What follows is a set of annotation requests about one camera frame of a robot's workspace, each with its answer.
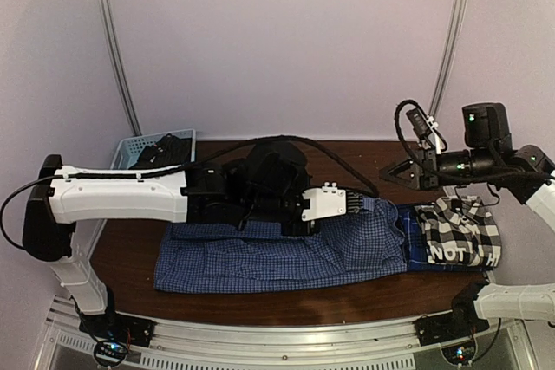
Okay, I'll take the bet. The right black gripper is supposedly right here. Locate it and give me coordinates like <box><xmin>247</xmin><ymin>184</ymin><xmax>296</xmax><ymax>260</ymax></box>
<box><xmin>380</xmin><ymin>146</ymin><xmax>497</xmax><ymax>192</ymax></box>

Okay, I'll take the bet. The blue small-check shirt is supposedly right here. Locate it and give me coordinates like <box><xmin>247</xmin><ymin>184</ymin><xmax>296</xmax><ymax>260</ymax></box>
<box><xmin>153</xmin><ymin>198</ymin><xmax>408</xmax><ymax>294</ymax></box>

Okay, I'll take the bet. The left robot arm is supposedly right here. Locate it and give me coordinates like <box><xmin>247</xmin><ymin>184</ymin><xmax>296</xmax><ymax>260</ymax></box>
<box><xmin>23</xmin><ymin>140</ymin><xmax>324</xmax><ymax>339</ymax></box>

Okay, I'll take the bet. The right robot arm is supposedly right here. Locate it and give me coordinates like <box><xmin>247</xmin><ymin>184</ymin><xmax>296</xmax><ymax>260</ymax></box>
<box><xmin>380</xmin><ymin>99</ymin><xmax>554</xmax><ymax>337</ymax></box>

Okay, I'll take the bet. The blue plaid folded shirt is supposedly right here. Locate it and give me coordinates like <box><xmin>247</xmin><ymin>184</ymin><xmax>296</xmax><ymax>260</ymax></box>
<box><xmin>396</xmin><ymin>204</ymin><xmax>493</xmax><ymax>273</ymax></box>

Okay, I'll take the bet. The black white plaid shirt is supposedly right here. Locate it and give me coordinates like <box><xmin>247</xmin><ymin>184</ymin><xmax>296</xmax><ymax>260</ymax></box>
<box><xmin>415</xmin><ymin>196</ymin><xmax>502</xmax><ymax>269</ymax></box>

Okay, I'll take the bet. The black garment in basket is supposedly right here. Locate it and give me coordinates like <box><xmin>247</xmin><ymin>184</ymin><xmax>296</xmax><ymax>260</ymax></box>
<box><xmin>130</xmin><ymin>133</ymin><xmax>193</xmax><ymax>170</ymax></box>

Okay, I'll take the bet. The light blue plastic basket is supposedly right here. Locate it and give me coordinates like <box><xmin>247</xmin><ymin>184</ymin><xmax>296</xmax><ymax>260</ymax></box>
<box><xmin>110</xmin><ymin>129</ymin><xmax>197</xmax><ymax>170</ymax></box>

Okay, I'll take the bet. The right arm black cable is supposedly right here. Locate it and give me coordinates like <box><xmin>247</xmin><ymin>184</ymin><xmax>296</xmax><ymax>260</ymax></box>
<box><xmin>393</xmin><ymin>100</ymin><xmax>504</xmax><ymax>206</ymax></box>

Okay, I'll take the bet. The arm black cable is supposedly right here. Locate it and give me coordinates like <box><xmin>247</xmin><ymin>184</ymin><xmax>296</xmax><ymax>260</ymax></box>
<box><xmin>393</xmin><ymin>100</ymin><xmax>504</xmax><ymax>206</ymax></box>
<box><xmin>0</xmin><ymin>133</ymin><xmax>381</xmax><ymax>250</ymax></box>

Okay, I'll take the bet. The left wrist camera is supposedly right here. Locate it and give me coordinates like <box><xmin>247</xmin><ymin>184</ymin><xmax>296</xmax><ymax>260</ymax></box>
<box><xmin>300</xmin><ymin>182</ymin><xmax>370</xmax><ymax>222</ymax></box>

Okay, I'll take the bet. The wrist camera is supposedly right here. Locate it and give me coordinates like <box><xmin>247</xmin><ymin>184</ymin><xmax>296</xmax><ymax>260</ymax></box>
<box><xmin>300</xmin><ymin>182</ymin><xmax>370</xmax><ymax>222</ymax></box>
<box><xmin>406</xmin><ymin>107</ymin><xmax>448</xmax><ymax>154</ymax></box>

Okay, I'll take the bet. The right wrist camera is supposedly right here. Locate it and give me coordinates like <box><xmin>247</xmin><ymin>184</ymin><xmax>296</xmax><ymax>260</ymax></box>
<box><xmin>406</xmin><ymin>107</ymin><xmax>448</xmax><ymax>154</ymax></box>

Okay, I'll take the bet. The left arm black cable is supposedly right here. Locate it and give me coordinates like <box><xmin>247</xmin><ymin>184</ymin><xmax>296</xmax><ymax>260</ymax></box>
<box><xmin>0</xmin><ymin>133</ymin><xmax>381</xmax><ymax>250</ymax></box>

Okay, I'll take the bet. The right aluminium frame post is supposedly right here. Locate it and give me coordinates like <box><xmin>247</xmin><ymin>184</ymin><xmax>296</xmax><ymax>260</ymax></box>
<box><xmin>429</xmin><ymin>0</ymin><xmax>467</xmax><ymax>118</ymax></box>

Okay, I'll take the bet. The aluminium frame post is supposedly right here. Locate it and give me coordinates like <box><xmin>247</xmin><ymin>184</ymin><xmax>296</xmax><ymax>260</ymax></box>
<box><xmin>98</xmin><ymin>0</ymin><xmax>142</xmax><ymax>136</ymax></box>
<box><xmin>429</xmin><ymin>0</ymin><xmax>467</xmax><ymax>118</ymax></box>

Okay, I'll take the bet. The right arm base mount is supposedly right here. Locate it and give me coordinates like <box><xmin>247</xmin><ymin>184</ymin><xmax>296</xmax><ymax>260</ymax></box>
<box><xmin>414</xmin><ymin>282</ymin><xmax>490</xmax><ymax>368</ymax></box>

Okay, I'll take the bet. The front aluminium rail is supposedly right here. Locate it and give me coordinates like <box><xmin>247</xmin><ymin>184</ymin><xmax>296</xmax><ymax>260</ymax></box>
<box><xmin>34</xmin><ymin>295</ymin><xmax>539</xmax><ymax>370</ymax></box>

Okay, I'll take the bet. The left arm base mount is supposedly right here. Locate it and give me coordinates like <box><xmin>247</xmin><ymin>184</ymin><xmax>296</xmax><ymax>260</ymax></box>
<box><xmin>70</xmin><ymin>288</ymin><xmax>155</xmax><ymax>369</ymax></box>

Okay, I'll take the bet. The left aluminium frame post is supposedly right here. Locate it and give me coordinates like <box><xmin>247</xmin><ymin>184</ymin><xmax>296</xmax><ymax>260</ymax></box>
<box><xmin>98</xmin><ymin>0</ymin><xmax>142</xmax><ymax>136</ymax></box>

